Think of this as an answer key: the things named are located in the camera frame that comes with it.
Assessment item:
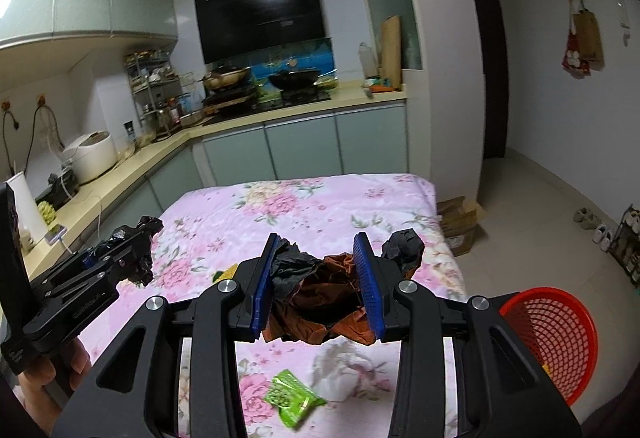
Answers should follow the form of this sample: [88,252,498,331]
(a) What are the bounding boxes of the brown hanging paper bag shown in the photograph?
[572,10,604,63]

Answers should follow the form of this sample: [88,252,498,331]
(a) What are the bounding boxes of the white rice cooker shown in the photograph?
[62,130,118,185]

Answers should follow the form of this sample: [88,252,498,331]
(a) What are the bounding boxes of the green snack wrapper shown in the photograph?
[264,369,328,430]

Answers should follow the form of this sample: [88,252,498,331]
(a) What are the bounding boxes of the black gas hob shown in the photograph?
[255,88,333,111]

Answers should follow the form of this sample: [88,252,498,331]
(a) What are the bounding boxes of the beige kitchen countertop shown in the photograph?
[27,85,408,283]

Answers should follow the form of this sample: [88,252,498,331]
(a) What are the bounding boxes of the red plastic basket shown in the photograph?
[497,287,598,408]

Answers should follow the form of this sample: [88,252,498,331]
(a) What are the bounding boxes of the black wok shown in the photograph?
[267,68,321,91]

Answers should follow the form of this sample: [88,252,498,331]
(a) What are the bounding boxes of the pink floral blanket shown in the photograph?
[75,173,468,438]

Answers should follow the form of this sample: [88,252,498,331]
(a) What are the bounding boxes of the beige shoes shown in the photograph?
[572,207,601,231]

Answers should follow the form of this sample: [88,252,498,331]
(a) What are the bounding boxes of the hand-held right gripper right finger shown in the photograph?
[352,232,583,438]

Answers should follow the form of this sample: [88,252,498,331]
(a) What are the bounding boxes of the golden frying pan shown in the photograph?
[201,66,251,91]

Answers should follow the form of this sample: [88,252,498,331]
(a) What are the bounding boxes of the blue printed splash guard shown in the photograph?
[205,36,335,93]

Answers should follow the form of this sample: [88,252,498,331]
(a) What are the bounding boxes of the brown and black wrapper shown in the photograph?
[262,238,376,346]

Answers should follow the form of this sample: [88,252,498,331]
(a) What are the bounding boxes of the white shoes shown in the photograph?
[592,224,616,253]

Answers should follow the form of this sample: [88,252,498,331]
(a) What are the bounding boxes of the pale green base cabinets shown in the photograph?
[145,100,408,213]

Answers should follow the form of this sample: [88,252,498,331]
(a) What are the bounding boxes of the wooden cutting board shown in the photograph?
[380,15,403,89]

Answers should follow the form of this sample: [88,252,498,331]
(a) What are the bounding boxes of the person's left hand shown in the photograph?
[17,342,93,424]

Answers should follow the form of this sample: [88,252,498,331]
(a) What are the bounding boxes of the white plastic bottle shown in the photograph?
[357,42,378,79]

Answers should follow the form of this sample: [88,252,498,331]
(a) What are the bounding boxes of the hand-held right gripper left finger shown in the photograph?
[50,232,281,438]

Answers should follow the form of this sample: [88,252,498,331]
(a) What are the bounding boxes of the black shoe rack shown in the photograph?
[612,204,640,289]

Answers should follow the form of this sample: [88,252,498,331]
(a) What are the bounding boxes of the metal spice rack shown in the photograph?
[125,48,183,139]

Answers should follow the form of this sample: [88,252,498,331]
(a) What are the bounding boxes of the red floral hanging bag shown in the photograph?
[561,0,592,79]

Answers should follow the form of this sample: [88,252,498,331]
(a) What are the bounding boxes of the black induction cooker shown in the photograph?
[201,88,257,111]

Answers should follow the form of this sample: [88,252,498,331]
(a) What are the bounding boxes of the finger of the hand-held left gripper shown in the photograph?
[35,233,153,299]
[50,250,101,281]

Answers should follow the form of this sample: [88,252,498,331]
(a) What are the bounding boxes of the cardboard boxes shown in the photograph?
[437,195,486,256]

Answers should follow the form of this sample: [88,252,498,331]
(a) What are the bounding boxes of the white tissue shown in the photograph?
[310,345,396,404]

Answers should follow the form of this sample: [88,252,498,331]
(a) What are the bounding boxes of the black crumpled plastic bag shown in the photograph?
[381,228,426,279]

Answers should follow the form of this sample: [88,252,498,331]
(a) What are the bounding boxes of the dark brown door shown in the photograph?
[460,0,510,159]

